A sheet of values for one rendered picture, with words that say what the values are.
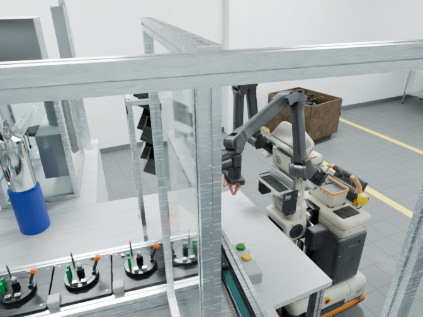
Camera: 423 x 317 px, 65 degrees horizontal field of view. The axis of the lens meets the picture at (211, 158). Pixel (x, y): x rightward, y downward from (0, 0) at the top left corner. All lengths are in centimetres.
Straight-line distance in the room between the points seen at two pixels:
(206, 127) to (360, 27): 648
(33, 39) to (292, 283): 190
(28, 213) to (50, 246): 22
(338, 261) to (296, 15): 431
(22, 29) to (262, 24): 392
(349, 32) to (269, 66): 633
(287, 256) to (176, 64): 153
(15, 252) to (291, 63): 184
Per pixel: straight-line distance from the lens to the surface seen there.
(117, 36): 469
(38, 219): 207
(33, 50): 226
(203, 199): 46
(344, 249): 230
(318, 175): 180
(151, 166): 156
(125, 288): 149
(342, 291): 254
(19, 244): 208
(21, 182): 196
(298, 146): 169
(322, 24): 622
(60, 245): 198
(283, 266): 172
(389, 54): 43
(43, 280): 164
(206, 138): 41
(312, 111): 488
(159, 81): 31
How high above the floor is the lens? 204
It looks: 26 degrees down
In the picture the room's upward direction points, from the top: 1 degrees counter-clockwise
